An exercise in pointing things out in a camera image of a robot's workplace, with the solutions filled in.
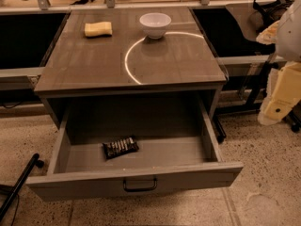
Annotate yellow sponge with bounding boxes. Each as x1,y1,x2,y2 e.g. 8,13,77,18
84,22,113,38

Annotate black floor stand leg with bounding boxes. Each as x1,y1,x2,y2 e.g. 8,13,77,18
0,153,44,220

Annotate black drawer handle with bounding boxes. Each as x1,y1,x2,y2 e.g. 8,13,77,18
123,179,157,193

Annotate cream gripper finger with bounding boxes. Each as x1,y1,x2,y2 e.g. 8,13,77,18
258,61,301,125

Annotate black table leg foot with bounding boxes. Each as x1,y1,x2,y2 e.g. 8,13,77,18
213,115,227,143

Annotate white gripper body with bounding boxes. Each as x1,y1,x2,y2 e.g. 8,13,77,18
256,21,279,45

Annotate white bowl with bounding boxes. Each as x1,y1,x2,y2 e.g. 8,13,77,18
139,12,171,39

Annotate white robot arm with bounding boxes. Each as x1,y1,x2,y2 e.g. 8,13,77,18
256,0,301,125

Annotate grey cabinet with counter top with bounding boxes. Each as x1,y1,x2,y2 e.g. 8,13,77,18
35,7,226,125

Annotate grey top drawer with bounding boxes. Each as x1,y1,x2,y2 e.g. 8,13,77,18
26,93,243,202

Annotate black rxbar chocolate wrapper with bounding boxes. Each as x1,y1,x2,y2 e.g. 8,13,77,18
103,137,139,160

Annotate black headset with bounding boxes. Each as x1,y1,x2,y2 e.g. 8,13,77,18
253,0,300,34

